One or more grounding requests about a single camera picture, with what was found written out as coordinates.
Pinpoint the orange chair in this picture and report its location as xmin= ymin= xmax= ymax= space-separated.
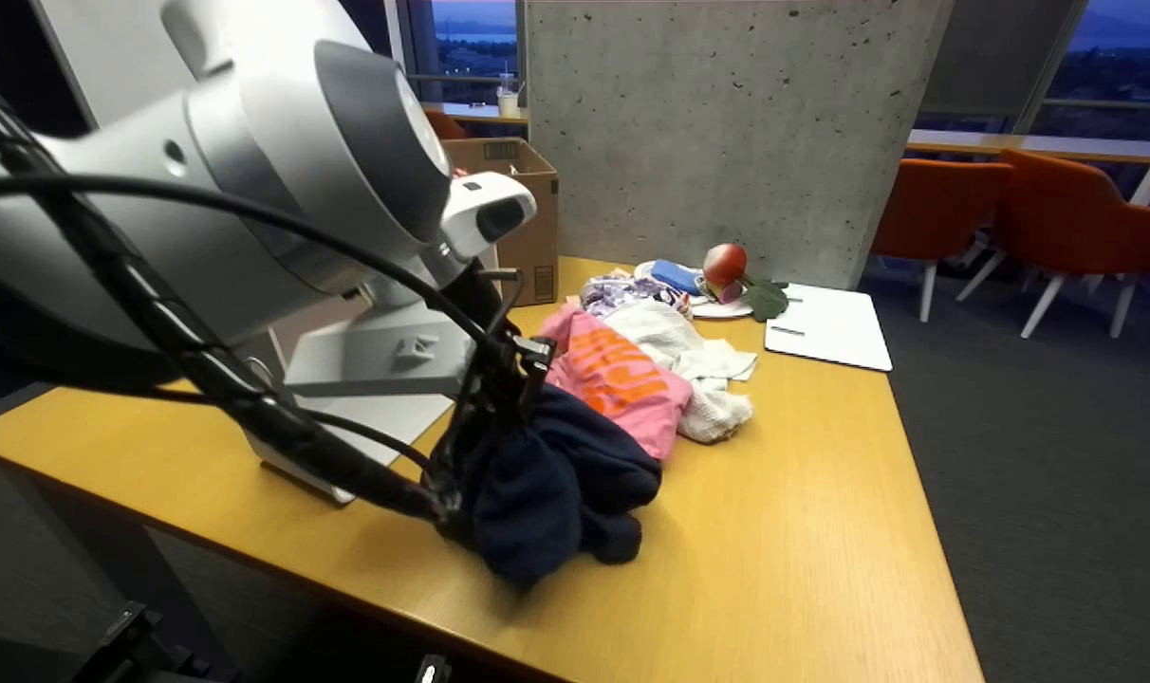
xmin=418 ymin=104 xmax=477 ymax=145
xmin=868 ymin=157 xmax=1021 ymax=326
xmin=953 ymin=148 xmax=1150 ymax=345

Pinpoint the black clamp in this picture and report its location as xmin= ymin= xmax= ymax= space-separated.
xmin=73 ymin=602 xmax=213 ymax=683

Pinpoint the red apple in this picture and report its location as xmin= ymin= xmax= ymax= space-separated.
xmin=697 ymin=240 xmax=750 ymax=302

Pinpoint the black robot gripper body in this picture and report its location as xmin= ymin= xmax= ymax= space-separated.
xmin=447 ymin=253 xmax=529 ymax=395

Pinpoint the short wooden counter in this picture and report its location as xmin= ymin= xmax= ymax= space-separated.
xmin=438 ymin=99 xmax=533 ymax=132

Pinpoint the green leaf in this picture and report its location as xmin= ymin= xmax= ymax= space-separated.
xmin=736 ymin=277 xmax=792 ymax=326

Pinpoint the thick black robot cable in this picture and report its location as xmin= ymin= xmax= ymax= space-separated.
xmin=0 ymin=53 xmax=474 ymax=527

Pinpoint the white plate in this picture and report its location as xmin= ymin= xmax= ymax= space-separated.
xmin=629 ymin=259 xmax=759 ymax=323

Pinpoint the dark grey roller blind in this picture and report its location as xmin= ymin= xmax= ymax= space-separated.
xmin=913 ymin=0 xmax=1088 ymax=130

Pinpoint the purple patterned cloth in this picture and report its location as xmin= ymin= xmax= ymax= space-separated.
xmin=581 ymin=264 xmax=681 ymax=319

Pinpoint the pink shirt orange print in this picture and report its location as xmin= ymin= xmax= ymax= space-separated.
xmin=534 ymin=302 xmax=697 ymax=465

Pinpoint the long wooden counter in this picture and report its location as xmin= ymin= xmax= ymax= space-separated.
xmin=907 ymin=124 xmax=1150 ymax=173

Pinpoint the white cloth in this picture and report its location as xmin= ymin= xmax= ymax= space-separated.
xmin=602 ymin=295 xmax=762 ymax=448

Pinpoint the thin black cable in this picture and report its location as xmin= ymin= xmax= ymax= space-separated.
xmin=0 ymin=171 xmax=529 ymax=371

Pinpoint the white paper sheet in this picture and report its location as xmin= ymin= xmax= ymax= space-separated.
xmin=762 ymin=282 xmax=896 ymax=377

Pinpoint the blue sponge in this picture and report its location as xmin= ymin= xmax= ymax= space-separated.
xmin=644 ymin=259 xmax=706 ymax=299

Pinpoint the brown cardboard box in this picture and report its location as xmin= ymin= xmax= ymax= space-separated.
xmin=442 ymin=132 xmax=562 ymax=309

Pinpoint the navy blue shirt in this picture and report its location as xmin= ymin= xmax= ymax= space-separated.
xmin=442 ymin=378 xmax=665 ymax=588

